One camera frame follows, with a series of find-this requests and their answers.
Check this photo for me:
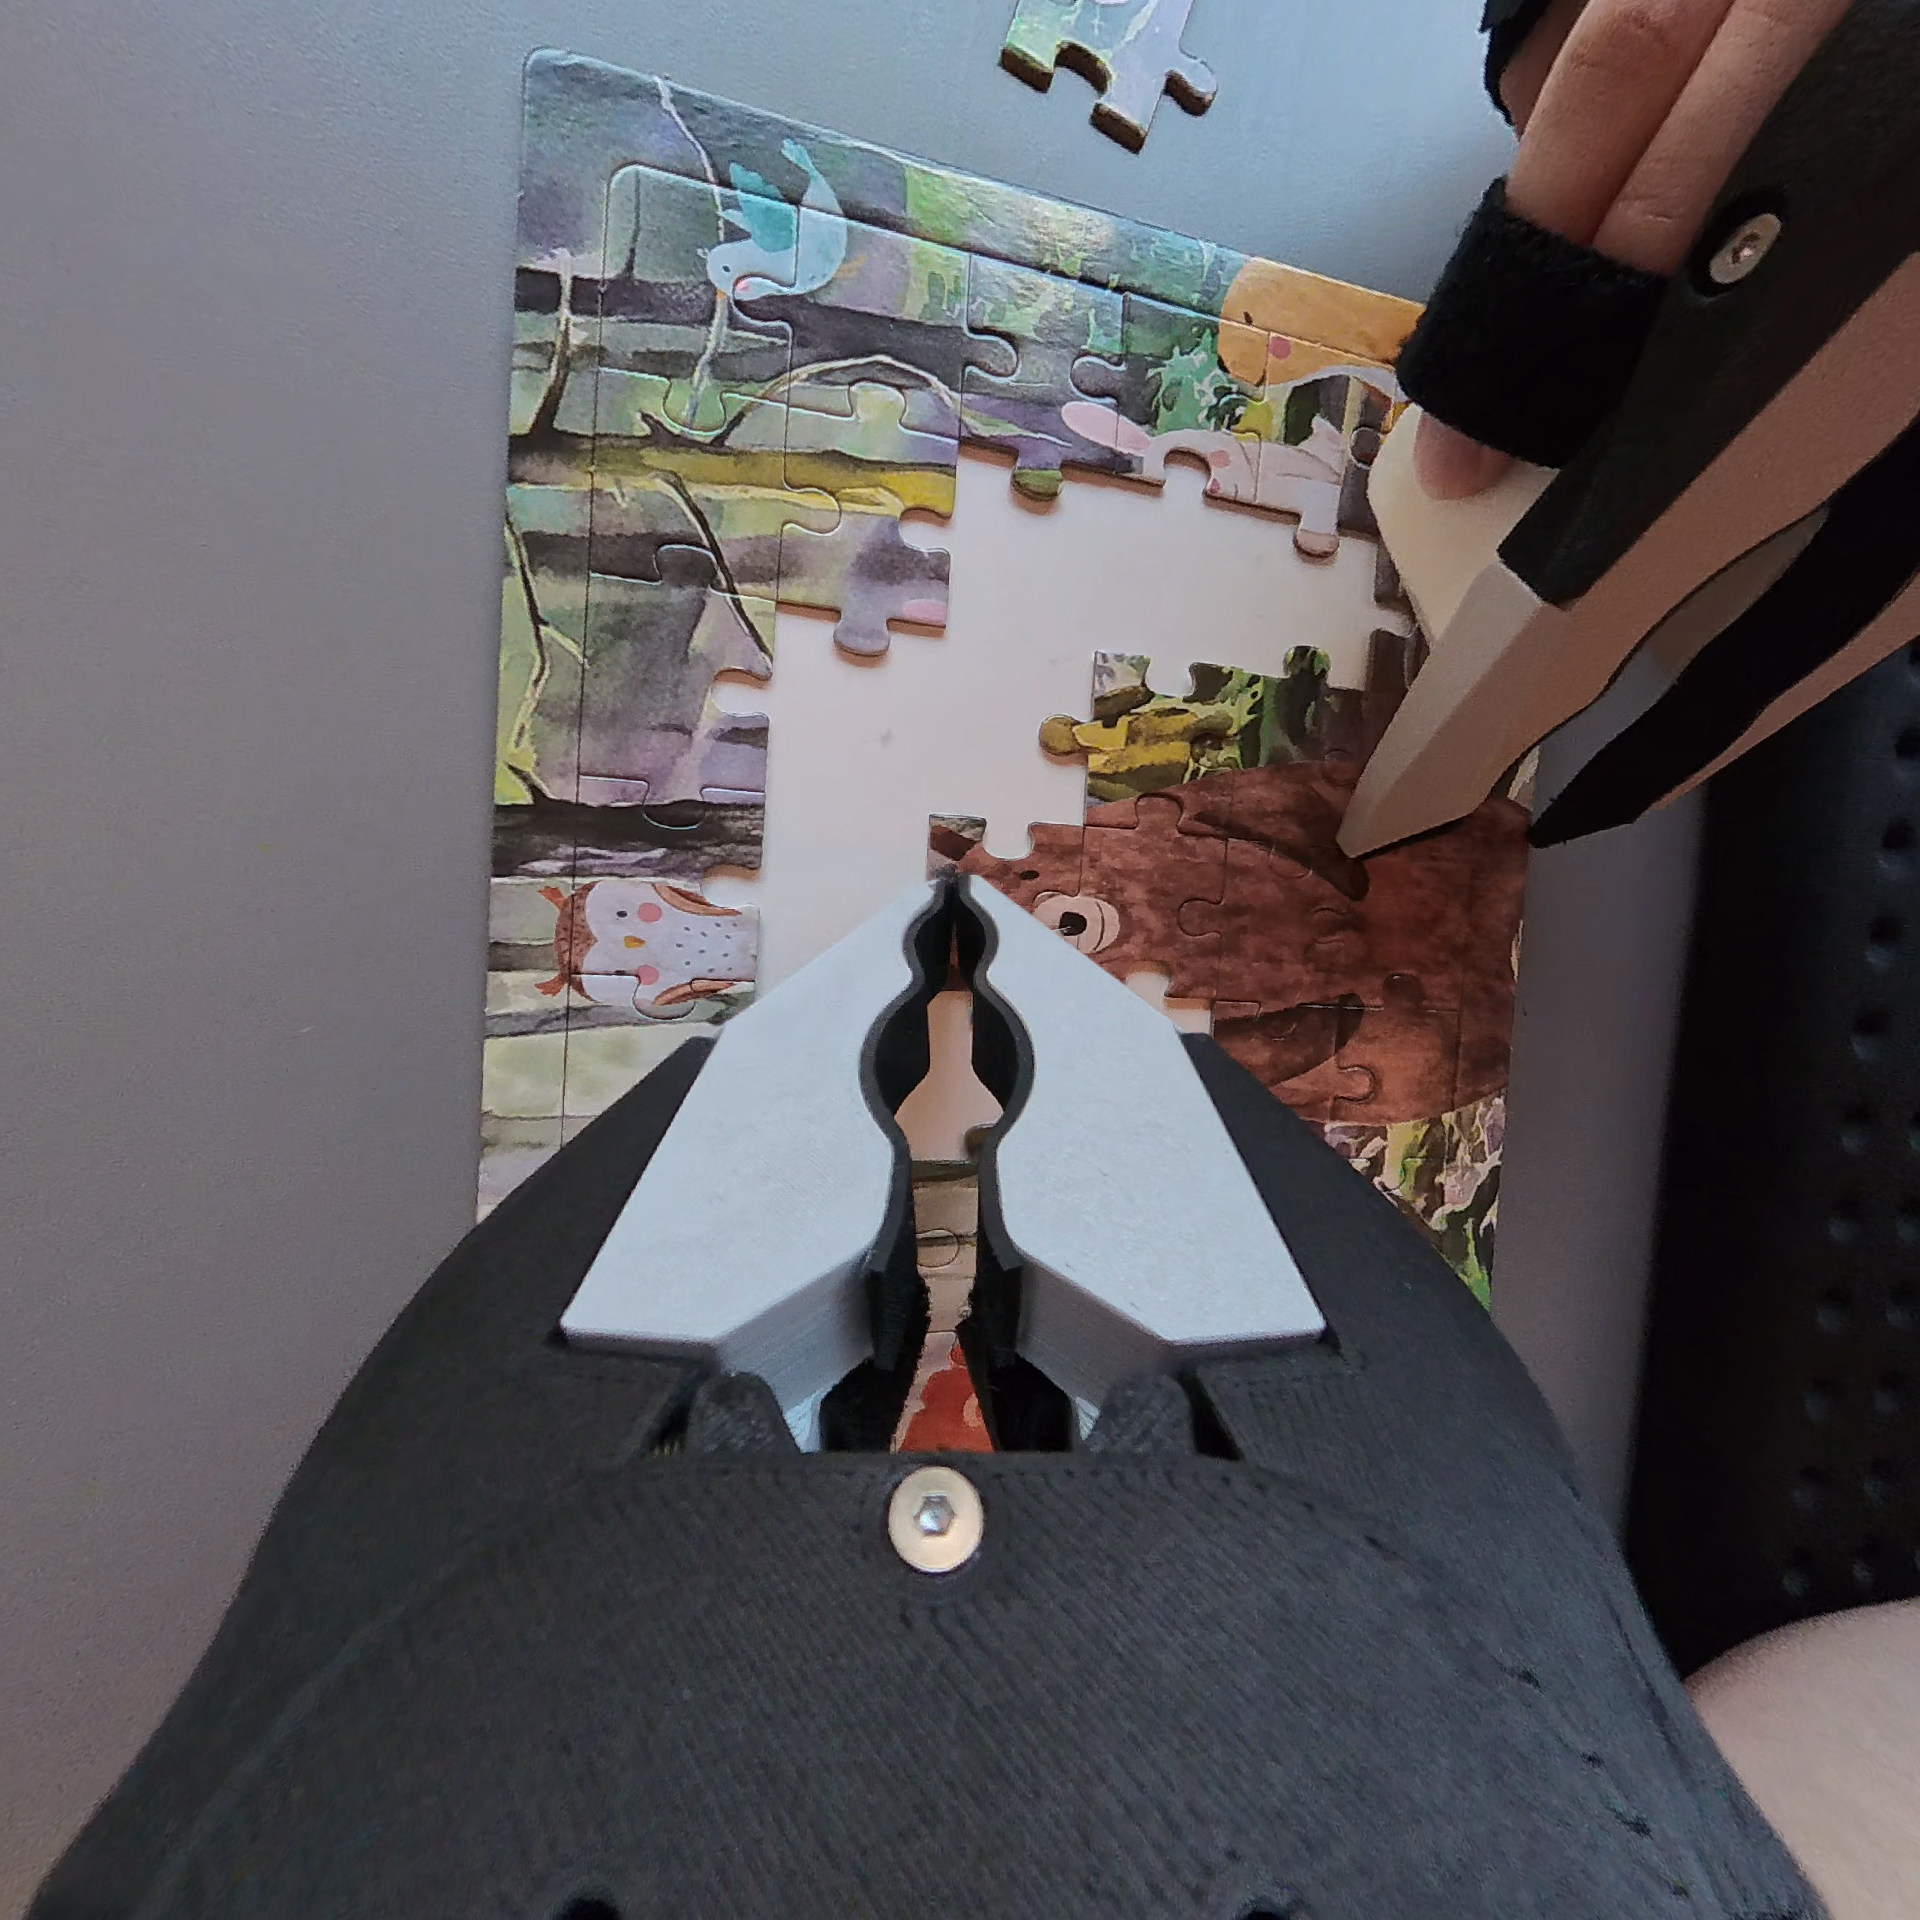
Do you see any green purple pink jigsaw piece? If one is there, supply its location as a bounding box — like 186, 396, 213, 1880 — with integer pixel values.
1000, 0, 1221, 146

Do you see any grey desk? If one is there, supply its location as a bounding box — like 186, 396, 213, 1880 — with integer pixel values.
0, 0, 1711, 1920

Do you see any person's right hand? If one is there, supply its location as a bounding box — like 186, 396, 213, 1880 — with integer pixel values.
1416, 0, 1800, 504

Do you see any animal jigsaw puzzle board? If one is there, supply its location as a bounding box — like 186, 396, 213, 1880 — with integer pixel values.
477, 48, 1538, 1314

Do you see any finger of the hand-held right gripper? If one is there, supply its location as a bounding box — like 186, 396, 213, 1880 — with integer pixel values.
1340, 292, 1920, 862

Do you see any person's left forearm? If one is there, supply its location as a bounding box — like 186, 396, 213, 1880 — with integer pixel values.
1679, 1590, 1920, 1920

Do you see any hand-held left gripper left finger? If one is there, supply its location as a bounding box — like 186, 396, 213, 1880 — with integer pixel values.
560, 879, 961, 1454

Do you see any black perforated pad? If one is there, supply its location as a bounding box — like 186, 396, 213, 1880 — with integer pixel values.
1628, 644, 1920, 1674

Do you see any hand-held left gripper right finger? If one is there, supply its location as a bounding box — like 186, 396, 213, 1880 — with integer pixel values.
960, 874, 1328, 1454

